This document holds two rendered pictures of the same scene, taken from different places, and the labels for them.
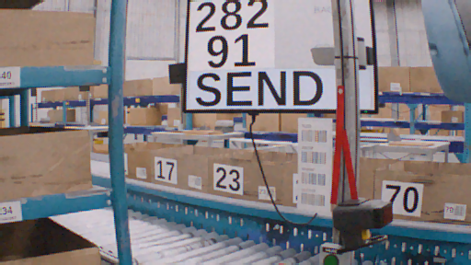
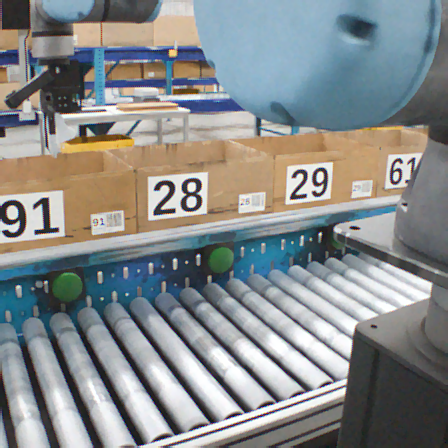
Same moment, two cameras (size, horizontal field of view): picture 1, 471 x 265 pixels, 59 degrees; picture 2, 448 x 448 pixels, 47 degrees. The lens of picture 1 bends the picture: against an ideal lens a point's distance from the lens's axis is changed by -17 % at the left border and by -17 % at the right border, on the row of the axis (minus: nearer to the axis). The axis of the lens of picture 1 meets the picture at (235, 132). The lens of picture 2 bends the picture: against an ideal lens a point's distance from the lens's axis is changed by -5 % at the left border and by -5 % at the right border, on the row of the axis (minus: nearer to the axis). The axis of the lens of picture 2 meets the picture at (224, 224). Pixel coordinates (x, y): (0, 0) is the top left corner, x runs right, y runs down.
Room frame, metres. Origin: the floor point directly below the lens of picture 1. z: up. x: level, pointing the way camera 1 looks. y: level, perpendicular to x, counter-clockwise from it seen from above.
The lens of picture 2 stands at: (0.40, 0.05, 1.32)
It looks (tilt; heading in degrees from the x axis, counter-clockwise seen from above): 18 degrees down; 290
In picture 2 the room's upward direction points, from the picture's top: 1 degrees clockwise
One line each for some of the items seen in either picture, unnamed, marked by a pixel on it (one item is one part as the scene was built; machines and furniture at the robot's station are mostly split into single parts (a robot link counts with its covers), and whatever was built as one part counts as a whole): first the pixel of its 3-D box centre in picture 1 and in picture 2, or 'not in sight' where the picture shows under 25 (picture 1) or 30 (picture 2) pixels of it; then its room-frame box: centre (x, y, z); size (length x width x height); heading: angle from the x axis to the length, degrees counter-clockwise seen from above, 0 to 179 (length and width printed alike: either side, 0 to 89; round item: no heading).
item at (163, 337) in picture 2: not in sight; (177, 354); (0.81, -0.81, 0.72); 0.52 x 0.05 x 0.05; 138
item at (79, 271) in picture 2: not in sight; (66, 285); (1.10, -0.85, 0.81); 0.09 x 0.01 x 0.09; 48
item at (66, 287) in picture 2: not in sight; (67, 287); (1.10, -0.84, 0.81); 0.07 x 0.01 x 0.07; 48
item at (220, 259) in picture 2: not in sight; (221, 260); (0.83, -1.13, 0.81); 0.07 x 0.01 x 0.07; 48
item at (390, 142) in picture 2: not in sight; (389, 160); (0.47, -1.85, 0.96); 0.39 x 0.29 x 0.17; 48
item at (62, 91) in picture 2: not in sight; (58, 86); (1.13, -0.91, 1.25); 0.09 x 0.08 x 0.12; 47
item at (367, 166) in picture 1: (345, 183); not in sight; (1.78, -0.41, 0.96); 0.39 x 0.29 x 0.17; 47
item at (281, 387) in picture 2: not in sight; (232, 340); (0.72, -0.90, 0.72); 0.52 x 0.05 x 0.05; 138
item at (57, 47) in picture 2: not in sight; (52, 48); (1.14, -0.91, 1.33); 0.10 x 0.09 x 0.05; 137
